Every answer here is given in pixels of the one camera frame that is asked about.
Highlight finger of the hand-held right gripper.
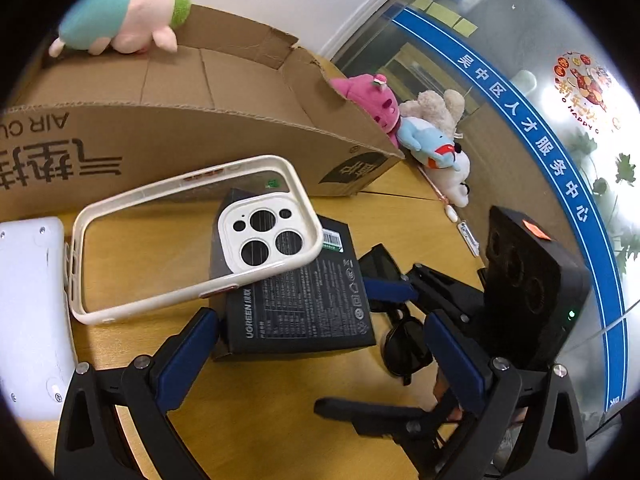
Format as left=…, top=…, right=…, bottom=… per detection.
left=314, top=394, right=483, bottom=463
left=361, top=261, right=488, bottom=333

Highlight cream clear phone case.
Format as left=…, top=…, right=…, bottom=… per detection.
left=66, top=155, right=325, bottom=328

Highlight pink and teal plush pig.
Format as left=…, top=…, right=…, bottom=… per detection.
left=48, top=0, right=194, bottom=57

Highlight large cardboard box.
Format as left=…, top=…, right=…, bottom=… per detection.
left=0, top=4, right=406, bottom=224

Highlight red festive window sticker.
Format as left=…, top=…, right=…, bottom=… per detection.
left=552, top=51, right=624, bottom=134

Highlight green plant behind glass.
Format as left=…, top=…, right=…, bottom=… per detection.
left=570, top=130, right=640, bottom=273

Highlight white plastic device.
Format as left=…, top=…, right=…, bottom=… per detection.
left=0, top=216, right=79, bottom=421

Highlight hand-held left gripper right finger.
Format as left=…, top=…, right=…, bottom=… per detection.
left=424, top=309, right=590, bottom=480

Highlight magenta plush toy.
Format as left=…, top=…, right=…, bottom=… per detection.
left=329, top=73, right=403, bottom=149

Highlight blue and white plush dog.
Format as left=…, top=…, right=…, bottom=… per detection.
left=396, top=116, right=472, bottom=207

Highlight beige plush bear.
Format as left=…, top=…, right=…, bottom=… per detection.
left=400, top=89, right=466, bottom=137

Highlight wooden desktop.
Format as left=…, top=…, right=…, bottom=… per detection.
left=12, top=54, right=503, bottom=480

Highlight blue window band sticker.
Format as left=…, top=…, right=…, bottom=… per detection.
left=392, top=7, right=632, bottom=417

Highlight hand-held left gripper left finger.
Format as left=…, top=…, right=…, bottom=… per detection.
left=54, top=307, right=221, bottom=480

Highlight black product box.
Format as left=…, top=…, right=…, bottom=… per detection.
left=210, top=187, right=377, bottom=362

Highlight black sunglasses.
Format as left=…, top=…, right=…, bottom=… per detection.
left=357, top=243, right=437, bottom=386

